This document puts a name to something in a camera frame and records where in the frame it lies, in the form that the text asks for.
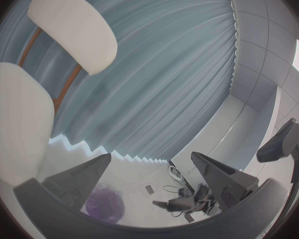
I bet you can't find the cream padded wooden chair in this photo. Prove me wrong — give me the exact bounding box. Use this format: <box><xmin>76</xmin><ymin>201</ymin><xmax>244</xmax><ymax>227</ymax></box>
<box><xmin>0</xmin><ymin>0</ymin><xmax>119</xmax><ymax>187</ymax></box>

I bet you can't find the purple plastic bag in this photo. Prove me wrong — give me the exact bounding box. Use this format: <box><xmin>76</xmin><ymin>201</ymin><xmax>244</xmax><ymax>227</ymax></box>
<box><xmin>86</xmin><ymin>183</ymin><xmax>125</xmax><ymax>225</ymax></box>

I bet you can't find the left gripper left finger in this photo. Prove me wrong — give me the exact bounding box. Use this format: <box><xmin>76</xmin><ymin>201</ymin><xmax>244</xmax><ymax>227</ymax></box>
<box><xmin>41</xmin><ymin>153</ymin><xmax>112</xmax><ymax>210</ymax></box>

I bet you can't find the white trash bin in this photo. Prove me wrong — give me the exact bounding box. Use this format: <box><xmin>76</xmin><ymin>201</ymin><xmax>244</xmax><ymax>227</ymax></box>
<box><xmin>82</xmin><ymin>183</ymin><xmax>126</xmax><ymax>225</ymax></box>

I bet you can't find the pale blue curtain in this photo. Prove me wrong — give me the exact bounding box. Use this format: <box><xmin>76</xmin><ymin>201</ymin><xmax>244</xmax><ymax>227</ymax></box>
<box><xmin>0</xmin><ymin>0</ymin><xmax>240</xmax><ymax>162</ymax></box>

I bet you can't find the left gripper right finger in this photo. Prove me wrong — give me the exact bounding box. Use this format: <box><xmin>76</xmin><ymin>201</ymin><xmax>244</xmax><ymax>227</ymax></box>
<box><xmin>191</xmin><ymin>151</ymin><xmax>261</xmax><ymax>211</ymax></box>

